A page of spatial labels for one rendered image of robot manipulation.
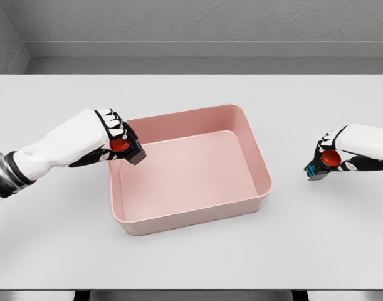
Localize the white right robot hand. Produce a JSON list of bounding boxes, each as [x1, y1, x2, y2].
[[312, 122, 383, 172]]

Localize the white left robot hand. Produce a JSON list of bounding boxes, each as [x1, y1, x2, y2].
[[51, 108, 140, 168]]

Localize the red button industrial switch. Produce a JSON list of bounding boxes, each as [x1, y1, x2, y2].
[[303, 149, 341, 182], [109, 137, 147, 165]]

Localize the pink plastic basket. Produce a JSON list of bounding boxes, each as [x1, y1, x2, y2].
[[108, 103, 273, 236]]

